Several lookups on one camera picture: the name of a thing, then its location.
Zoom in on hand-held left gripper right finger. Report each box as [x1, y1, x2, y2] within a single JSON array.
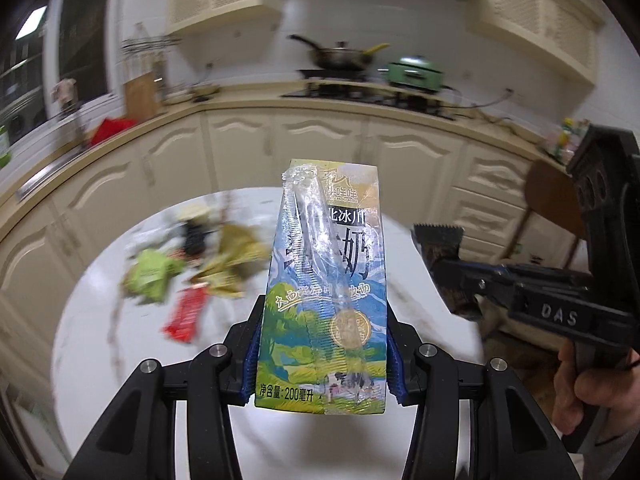
[[386, 305, 582, 480]]

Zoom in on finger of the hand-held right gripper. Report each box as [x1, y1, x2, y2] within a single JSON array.
[[434, 258, 526, 284], [460, 280, 517, 314]]

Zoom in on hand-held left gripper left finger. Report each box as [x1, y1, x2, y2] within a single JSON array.
[[67, 295, 265, 480]]

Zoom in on dark brown wrapper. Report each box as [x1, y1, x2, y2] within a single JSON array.
[[411, 222, 484, 321]]

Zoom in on red snack wrapper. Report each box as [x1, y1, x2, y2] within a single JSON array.
[[164, 284, 210, 345]]

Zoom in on blue green milk carton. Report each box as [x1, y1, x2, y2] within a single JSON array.
[[254, 158, 390, 416]]

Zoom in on person's right forearm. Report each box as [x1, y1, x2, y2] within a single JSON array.
[[592, 402, 640, 462]]

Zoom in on person's right hand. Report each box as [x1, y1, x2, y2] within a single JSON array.
[[557, 337, 640, 413]]

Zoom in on brown chair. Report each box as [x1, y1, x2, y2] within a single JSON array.
[[502, 159, 592, 267]]

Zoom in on olive yellow wrapper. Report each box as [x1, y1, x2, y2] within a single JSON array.
[[192, 224, 273, 301]]

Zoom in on green snack packet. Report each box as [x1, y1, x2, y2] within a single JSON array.
[[122, 250, 186, 305]]

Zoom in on silver blue wrapper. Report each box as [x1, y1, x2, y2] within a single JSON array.
[[181, 220, 211, 257]]

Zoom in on colourful packets pile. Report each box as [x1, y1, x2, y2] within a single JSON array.
[[540, 119, 592, 164]]

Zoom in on cream lower kitchen cabinets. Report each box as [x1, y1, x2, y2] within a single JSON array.
[[0, 102, 591, 411]]

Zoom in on black gas stove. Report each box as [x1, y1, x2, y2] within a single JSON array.
[[280, 67, 459, 121]]

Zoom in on green electric pot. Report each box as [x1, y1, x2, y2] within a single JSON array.
[[385, 56, 446, 92]]

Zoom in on metal wok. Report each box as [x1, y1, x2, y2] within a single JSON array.
[[290, 35, 389, 72]]

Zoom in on red plastic bag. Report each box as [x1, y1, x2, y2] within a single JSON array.
[[87, 117, 139, 147]]

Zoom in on steel sink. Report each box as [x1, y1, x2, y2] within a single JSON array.
[[15, 152, 87, 202]]

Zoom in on wooden cutting board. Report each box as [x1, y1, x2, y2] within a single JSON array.
[[124, 71, 164, 120]]

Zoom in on metal faucet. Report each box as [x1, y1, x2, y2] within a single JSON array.
[[52, 80, 90, 149]]

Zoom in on pinkish rag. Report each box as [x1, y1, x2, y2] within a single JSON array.
[[54, 77, 79, 107]]

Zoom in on hanging knife rack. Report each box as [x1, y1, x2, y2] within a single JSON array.
[[121, 22, 184, 81]]

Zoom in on kitchen window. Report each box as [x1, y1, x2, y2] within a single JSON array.
[[0, 0, 122, 151]]

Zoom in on black power cable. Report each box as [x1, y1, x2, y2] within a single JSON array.
[[445, 87, 517, 122]]

